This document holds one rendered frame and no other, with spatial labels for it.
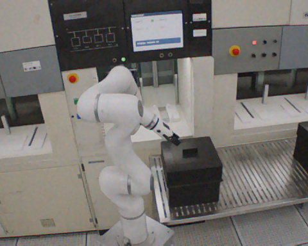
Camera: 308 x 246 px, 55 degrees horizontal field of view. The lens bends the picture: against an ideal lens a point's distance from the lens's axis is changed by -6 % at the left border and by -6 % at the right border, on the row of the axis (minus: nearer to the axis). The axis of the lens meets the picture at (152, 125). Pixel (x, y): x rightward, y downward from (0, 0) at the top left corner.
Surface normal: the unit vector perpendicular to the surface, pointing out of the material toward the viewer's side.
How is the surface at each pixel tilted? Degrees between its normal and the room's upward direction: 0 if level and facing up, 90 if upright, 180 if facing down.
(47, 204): 90
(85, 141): 90
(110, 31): 90
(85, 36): 90
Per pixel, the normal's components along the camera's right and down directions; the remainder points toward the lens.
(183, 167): -0.07, -0.86
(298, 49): 0.11, 0.50
